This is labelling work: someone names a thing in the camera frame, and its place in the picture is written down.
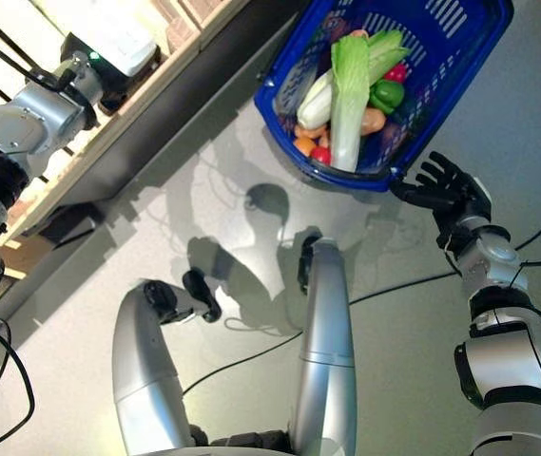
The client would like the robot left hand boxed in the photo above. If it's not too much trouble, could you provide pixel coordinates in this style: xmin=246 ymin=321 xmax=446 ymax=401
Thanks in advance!
xmin=91 ymin=21 xmax=163 ymax=113

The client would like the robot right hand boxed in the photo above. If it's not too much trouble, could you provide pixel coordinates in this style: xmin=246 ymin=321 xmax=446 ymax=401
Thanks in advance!
xmin=389 ymin=150 xmax=493 ymax=235

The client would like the napa cabbage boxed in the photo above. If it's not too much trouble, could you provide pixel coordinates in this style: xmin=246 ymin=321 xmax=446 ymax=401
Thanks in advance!
xmin=329 ymin=36 xmax=371 ymax=173
xmin=296 ymin=28 xmax=412 ymax=132

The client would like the blue plastic shopping basket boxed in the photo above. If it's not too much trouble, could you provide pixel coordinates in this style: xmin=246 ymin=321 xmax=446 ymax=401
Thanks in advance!
xmin=254 ymin=0 xmax=514 ymax=193

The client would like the wooden cabbage crate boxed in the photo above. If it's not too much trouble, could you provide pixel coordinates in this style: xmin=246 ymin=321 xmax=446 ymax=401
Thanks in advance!
xmin=0 ymin=0 xmax=252 ymax=248

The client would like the brown potato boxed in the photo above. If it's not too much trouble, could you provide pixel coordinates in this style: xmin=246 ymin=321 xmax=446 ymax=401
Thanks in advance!
xmin=359 ymin=107 xmax=388 ymax=137

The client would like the green bell pepper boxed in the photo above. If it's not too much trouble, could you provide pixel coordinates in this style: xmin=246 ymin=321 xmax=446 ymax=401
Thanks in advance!
xmin=368 ymin=79 xmax=405 ymax=113

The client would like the small red pepper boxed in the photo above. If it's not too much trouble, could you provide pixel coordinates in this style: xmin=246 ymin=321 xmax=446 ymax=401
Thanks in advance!
xmin=383 ymin=64 xmax=408 ymax=85

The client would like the orange fruit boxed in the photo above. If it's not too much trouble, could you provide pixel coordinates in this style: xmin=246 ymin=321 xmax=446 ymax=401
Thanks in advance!
xmin=293 ymin=136 xmax=317 ymax=157

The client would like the robot right leg silver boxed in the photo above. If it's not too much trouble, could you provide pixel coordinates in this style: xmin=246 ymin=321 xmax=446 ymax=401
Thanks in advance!
xmin=290 ymin=231 xmax=359 ymax=456

